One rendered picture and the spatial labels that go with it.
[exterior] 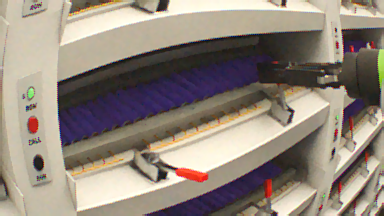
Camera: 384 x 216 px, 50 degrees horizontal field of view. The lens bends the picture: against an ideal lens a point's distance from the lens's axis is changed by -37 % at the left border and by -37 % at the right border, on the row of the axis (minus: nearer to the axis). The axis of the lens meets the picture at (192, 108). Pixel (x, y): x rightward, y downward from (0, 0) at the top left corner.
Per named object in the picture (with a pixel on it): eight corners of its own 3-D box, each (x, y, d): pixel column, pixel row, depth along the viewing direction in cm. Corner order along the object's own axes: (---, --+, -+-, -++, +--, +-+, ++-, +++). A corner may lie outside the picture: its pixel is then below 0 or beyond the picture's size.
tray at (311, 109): (324, 123, 101) (335, 81, 96) (77, 233, 57) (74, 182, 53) (256, 71, 111) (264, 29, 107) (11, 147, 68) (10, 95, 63)
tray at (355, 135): (383, 124, 156) (393, 93, 150) (326, 188, 113) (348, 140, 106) (354, 98, 167) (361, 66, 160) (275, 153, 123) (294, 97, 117)
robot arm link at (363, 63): (384, 42, 70) (374, 45, 63) (392, 107, 72) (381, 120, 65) (363, 41, 74) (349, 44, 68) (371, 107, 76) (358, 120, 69)
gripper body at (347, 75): (359, 103, 69) (320, 103, 75) (371, 93, 75) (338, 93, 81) (353, 54, 68) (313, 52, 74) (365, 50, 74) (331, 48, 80)
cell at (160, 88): (153, 89, 85) (188, 113, 82) (143, 92, 84) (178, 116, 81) (156, 77, 84) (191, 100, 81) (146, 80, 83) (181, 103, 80)
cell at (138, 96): (132, 95, 82) (165, 120, 79) (122, 98, 81) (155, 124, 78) (134, 83, 82) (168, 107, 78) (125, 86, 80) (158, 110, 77)
